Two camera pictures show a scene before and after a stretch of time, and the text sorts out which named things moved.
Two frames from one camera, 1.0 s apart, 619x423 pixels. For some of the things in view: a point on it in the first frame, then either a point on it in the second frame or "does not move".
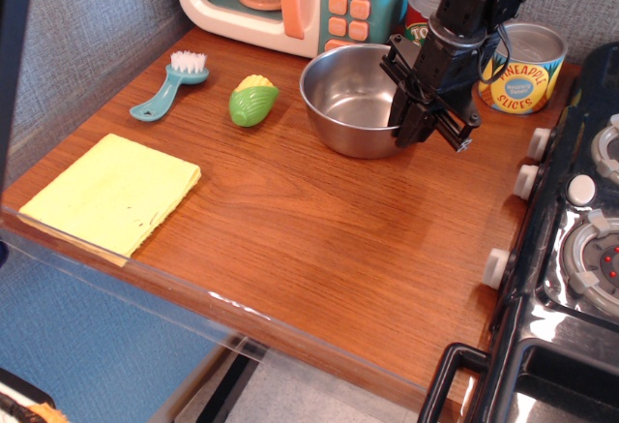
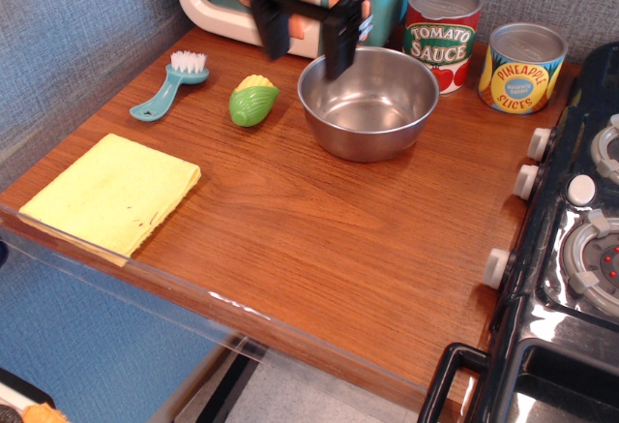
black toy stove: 554,355 does not move
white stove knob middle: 525,180 does not move
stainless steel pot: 348,97 does not move
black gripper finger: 423,122 → 340,33
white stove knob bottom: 495,267 does not move
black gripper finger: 399,105 → 272,2
